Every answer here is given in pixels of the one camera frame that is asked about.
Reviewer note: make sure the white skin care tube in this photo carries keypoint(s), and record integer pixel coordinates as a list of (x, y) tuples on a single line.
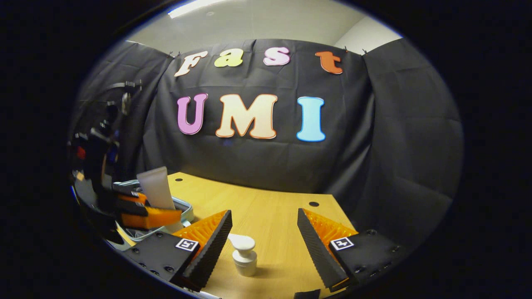
[(156, 187)]

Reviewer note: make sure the white pump bottle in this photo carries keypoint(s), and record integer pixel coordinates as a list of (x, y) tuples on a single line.
[(245, 259)]

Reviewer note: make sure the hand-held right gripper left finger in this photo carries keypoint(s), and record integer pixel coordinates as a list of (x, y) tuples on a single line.
[(214, 249)]

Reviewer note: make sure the light blue suitcase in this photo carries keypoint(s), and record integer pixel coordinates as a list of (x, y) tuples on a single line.
[(187, 211)]

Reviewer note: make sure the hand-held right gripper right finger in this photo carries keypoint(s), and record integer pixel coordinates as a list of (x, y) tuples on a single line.
[(316, 249)]

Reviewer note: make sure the black backdrop cloth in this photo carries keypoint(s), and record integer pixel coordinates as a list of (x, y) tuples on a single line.
[(270, 162)]

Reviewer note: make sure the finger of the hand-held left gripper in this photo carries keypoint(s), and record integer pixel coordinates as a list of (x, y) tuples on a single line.
[(153, 218), (131, 196)]

